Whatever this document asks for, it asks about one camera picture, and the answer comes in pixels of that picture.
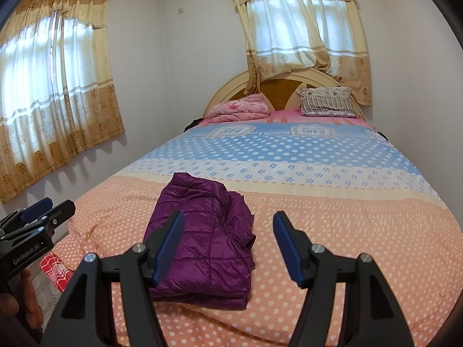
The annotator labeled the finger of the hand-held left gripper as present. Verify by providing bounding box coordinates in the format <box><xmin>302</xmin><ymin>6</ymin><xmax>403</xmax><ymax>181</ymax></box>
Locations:
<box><xmin>45</xmin><ymin>200</ymin><xmax>76</xmax><ymax>229</ymax></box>
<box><xmin>0</xmin><ymin>198</ymin><xmax>53</xmax><ymax>238</ymax></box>

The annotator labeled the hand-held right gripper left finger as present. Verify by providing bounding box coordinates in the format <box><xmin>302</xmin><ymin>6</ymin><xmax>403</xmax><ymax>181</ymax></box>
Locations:
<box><xmin>43</xmin><ymin>210</ymin><xmax>186</xmax><ymax>347</ymax></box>

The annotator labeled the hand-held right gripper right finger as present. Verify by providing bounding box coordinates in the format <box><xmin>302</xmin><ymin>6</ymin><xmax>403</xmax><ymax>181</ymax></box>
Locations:
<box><xmin>273</xmin><ymin>211</ymin><xmax>415</xmax><ymax>347</ymax></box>

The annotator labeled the purple puffer jacket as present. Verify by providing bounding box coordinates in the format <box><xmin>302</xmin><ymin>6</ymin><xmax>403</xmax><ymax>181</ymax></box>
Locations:
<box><xmin>143</xmin><ymin>172</ymin><xmax>257</xmax><ymax>310</ymax></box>

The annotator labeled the person's left hand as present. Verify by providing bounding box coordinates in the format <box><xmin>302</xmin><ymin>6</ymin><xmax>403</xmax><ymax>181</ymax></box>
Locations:
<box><xmin>0</xmin><ymin>267</ymin><xmax>44</xmax><ymax>333</ymax></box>

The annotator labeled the bed with polka dot bedspread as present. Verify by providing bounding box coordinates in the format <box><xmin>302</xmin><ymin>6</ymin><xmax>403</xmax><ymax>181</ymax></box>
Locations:
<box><xmin>40</xmin><ymin>108</ymin><xmax>456</xmax><ymax>347</ymax></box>

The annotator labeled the wide beige floral curtain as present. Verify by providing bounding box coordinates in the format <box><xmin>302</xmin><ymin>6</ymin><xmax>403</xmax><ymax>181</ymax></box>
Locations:
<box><xmin>0</xmin><ymin>0</ymin><xmax>126</xmax><ymax>205</ymax></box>

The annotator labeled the pink folded blanket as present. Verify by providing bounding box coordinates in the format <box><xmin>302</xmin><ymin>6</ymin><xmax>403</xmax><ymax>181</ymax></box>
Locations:
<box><xmin>210</xmin><ymin>93</ymin><xmax>271</xmax><ymax>124</ymax></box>

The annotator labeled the striped pillow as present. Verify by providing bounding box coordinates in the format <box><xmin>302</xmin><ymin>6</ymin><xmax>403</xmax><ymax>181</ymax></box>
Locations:
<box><xmin>296</xmin><ymin>87</ymin><xmax>357</xmax><ymax>118</ymax></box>

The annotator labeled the cream wooden headboard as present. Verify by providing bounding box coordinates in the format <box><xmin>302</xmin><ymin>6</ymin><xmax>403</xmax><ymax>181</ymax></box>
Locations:
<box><xmin>203</xmin><ymin>69</ymin><xmax>366</xmax><ymax>120</ymax></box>

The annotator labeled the narrow beige floral curtain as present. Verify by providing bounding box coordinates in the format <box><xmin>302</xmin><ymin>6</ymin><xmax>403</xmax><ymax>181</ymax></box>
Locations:
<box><xmin>226</xmin><ymin>0</ymin><xmax>373</xmax><ymax>107</ymax></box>

